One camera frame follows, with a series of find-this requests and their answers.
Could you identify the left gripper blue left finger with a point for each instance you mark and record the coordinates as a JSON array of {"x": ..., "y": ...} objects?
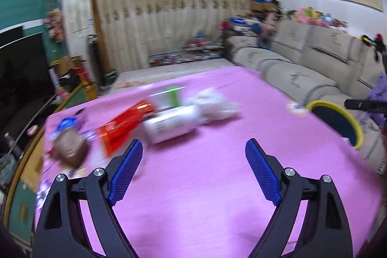
[{"x": 121, "y": 171}]

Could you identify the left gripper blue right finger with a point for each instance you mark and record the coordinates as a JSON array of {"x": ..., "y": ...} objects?
[{"x": 266, "y": 169}]

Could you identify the red snack bag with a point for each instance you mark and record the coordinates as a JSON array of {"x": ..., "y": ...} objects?
[{"x": 116, "y": 132}]

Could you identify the green white packet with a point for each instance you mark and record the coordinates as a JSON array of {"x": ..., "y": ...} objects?
[{"x": 167, "y": 97}]

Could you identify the black bin with yellow rim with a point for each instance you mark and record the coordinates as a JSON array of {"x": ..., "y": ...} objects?
[{"x": 339, "y": 119}]

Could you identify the brown square box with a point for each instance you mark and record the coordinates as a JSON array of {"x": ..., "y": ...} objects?
[{"x": 70, "y": 147}]

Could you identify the black yellow plush toy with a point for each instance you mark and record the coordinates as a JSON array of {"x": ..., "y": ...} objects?
[{"x": 377, "y": 44}]

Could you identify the beige sofa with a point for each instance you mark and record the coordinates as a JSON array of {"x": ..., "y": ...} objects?
[{"x": 310, "y": 63}]

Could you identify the blue tissue pack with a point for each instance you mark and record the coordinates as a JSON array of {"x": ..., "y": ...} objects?
[{"x": 65, "y": 123}]

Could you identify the white floral mat stack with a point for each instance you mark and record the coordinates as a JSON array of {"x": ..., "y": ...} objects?
[{"x": 137, "y": 78}]

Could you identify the plastic water bottle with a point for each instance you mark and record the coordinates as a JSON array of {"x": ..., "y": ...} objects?
[{"x": 13, "y": 146}]

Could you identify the wooden tv cabinet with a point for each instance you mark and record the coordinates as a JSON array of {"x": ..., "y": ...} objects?
[{"x": 20, "y": 178}]

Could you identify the plush toy pile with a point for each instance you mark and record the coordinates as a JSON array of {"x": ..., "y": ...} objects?
[{"x": 310, "y": 16}]

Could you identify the black television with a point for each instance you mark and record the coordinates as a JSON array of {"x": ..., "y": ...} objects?
[{"x": 26, "y": 89}]

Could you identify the low shelf with books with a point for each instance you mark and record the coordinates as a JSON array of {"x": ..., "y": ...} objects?
[{"x": 198, "y": 48}]

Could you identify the black tower fan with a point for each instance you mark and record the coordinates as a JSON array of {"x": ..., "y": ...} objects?
[{"x": 96, "y": 61}]

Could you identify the artificial flower decoration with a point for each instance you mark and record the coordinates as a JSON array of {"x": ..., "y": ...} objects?
[{"x": 53, "y": 24}]

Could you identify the white air conditioner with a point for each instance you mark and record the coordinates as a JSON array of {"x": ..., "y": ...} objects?
[{"x": 79, "y": 25}]

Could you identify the beige curtain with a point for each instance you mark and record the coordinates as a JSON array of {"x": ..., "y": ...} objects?
[{"x": 134, "y": 30}]

